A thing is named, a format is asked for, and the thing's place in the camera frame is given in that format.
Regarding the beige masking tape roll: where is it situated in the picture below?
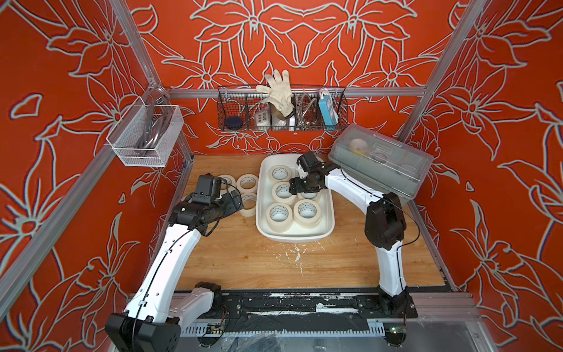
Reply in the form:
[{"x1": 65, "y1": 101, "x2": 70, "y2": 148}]
[
  {"x1": 240, "y1": 193, "x2": 257, "y2": 217},
  {"x1": 266, "y1": 202, "x2": 293, "y2": 233},
  {"x1": 219, "y1": 174, "x2": 236, "y2": 190},
  {"x1": 236, "y1": 174, "x2": 259, "y2": 194},
  {"x1": 293, "y1": 199, "x2": 322, "y2": 229},
  {"x1": 268, "y1": 165, "x2": 293, "y2": 183},
  {"x1": 297, "y1": 192, "x2": 323, "y2": 202},
  {"x1": 271, "y1": 181, "x2": 297, "y2": 206}
]

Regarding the white plastic storage tray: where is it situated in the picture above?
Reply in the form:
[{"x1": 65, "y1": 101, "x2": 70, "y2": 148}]
[{"x1": 255, "y1": 154, "x2": 336, "y2": 243}]

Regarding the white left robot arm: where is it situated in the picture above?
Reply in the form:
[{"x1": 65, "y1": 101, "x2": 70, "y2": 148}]
[{"x1": 105, "y1": 174, "x2": 243, "y2": 351}]

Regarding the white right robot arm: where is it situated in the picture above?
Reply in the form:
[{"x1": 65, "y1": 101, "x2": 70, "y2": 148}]
[{"x1": 290, "y1": 152, "x2": 411, "y2": 318}]

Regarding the blue white box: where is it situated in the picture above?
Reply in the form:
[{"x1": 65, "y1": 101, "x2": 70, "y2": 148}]
[{"x1": 318, "y1": 88, "x2": 339, "y2": 131}]

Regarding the translucent lidded storage box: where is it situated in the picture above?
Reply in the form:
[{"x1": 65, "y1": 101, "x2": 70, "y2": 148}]
[{"x1": 328, "y1": 124, "x2": 434, "y2": 201}]

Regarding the white power adapter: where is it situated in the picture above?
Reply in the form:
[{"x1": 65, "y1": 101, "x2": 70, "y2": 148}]
[{"x1": 253, "y1": 108, "x2": 271, "y2": 128}]

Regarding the dark blue round object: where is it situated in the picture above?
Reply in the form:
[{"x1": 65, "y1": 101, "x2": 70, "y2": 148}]
[{"x1": 224, "y1": 116, "x2": 244, "y2": 131}]

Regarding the white work glove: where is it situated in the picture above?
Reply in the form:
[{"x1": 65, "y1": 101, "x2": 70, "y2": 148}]
[{"x1": 256, "y1": 70, "x2": 294, "y2": 119}]

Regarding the white mesh wall basket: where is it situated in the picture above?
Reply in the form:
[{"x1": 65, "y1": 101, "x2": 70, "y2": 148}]
[{"x1": 106, "y1": 98, "x2": 183, "y2": 167}]

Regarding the black wire wall basket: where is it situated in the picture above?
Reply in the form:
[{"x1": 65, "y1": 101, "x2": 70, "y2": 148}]
[{"x1": 217, "y1": 85, "x2": 350, "y2": 132}]

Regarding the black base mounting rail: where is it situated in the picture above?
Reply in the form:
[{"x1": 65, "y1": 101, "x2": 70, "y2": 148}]
[{"x1": 201, "y1": 287, "x2": 419, "y2": 320}]

